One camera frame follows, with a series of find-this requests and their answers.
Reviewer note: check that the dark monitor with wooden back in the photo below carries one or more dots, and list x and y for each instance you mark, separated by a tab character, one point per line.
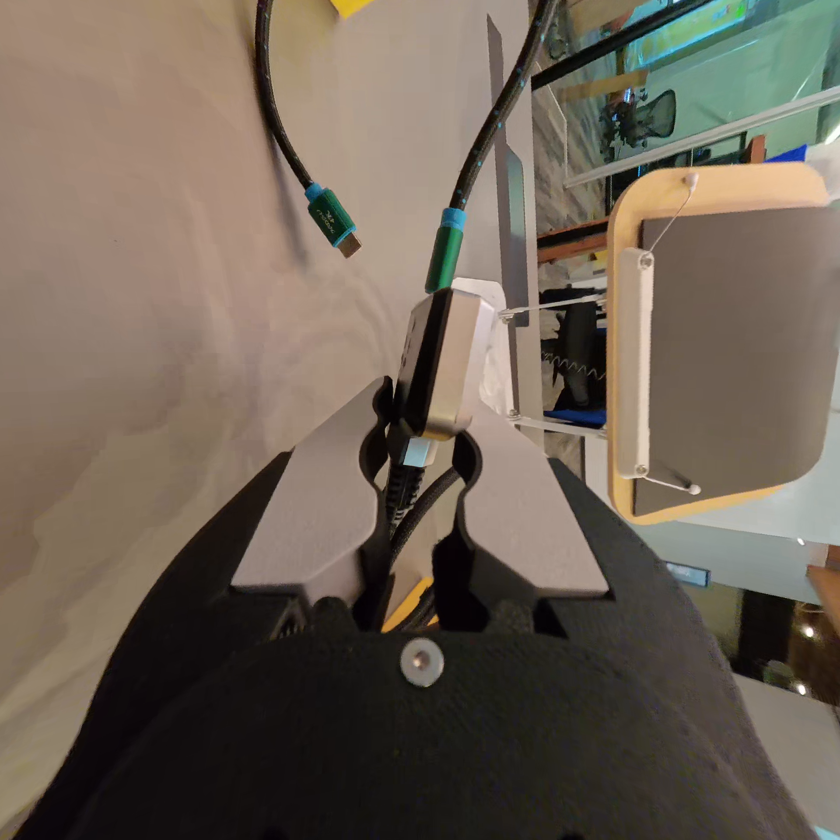
735	341

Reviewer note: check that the black boom pole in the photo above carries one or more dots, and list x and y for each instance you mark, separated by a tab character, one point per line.
617	40

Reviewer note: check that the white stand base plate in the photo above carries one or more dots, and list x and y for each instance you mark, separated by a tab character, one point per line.
634	368

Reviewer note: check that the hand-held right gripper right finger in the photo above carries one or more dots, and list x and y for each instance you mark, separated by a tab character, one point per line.
538	525

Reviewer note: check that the yellow plastic bin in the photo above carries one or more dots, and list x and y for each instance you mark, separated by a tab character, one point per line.
352	7

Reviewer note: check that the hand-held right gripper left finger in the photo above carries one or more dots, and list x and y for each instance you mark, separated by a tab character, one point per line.
302	525

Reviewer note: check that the black mesh swivel chair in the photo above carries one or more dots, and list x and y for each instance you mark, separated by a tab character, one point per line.
650	118

